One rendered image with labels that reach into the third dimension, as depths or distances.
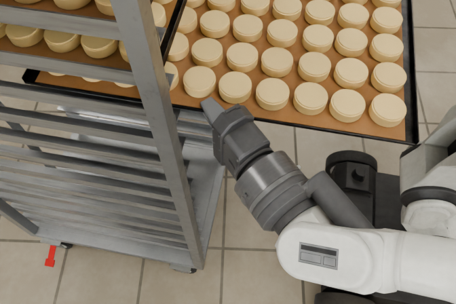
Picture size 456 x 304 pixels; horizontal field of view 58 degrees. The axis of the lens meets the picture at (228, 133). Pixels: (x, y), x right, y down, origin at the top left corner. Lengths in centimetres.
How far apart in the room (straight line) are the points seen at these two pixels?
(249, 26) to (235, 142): 23
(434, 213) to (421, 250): 65
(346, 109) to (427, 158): 51
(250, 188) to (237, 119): 9
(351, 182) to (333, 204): 105
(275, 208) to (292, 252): 6
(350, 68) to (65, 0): 41
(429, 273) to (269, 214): 18
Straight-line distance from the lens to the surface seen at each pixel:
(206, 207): 153
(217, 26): 70
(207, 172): 159
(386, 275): 49
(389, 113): 63
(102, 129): 74
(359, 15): 75
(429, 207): 113
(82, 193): 111
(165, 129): 61
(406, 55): 74
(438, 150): 112
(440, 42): 243
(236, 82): 62
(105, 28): 52
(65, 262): 174
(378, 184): 164
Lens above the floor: 159
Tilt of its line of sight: 60 degrees down
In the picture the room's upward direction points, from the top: straight up
